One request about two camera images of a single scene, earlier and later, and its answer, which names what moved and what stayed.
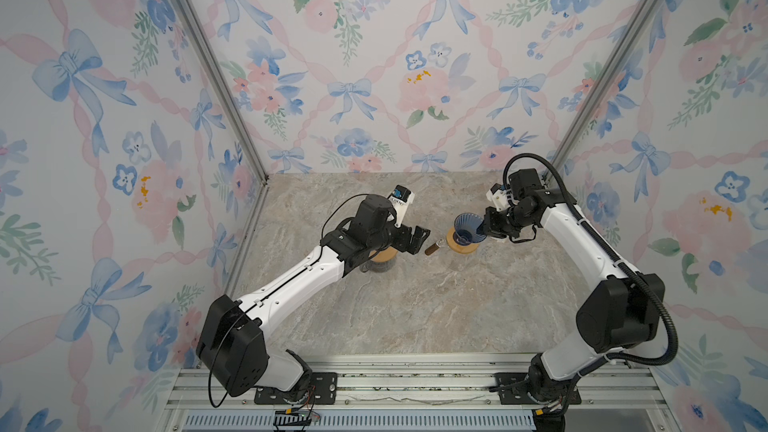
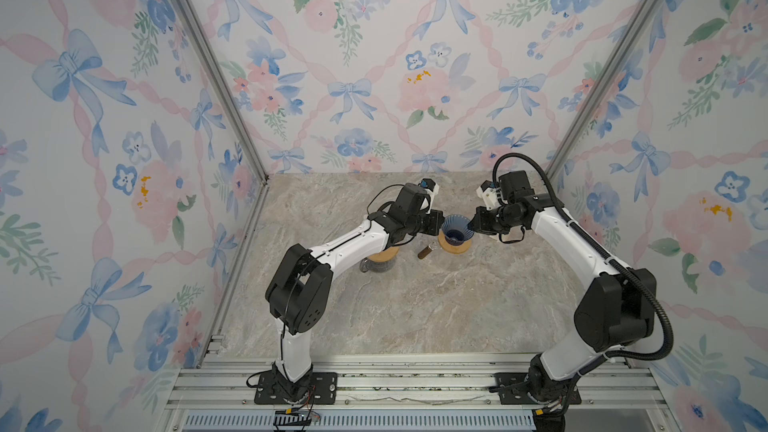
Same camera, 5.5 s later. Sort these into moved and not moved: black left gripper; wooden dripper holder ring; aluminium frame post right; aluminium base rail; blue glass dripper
Moved: blue glass dripper; black left gripper
Not moved: aluminium frame post right; aluminium base rail; wooden dripper holder ring
